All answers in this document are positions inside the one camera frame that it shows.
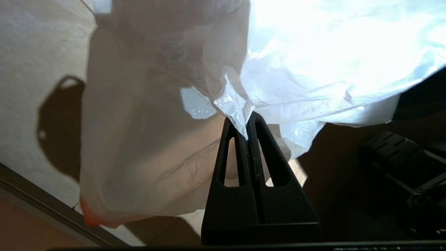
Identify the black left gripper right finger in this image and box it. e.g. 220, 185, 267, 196
246, 112, 323, 244

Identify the white trash bag red trim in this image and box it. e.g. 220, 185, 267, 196
79, 0, 446, 228

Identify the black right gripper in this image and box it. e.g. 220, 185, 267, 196
361, 132, 446, 238

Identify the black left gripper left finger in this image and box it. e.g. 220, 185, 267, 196
201, 117, 260, 244

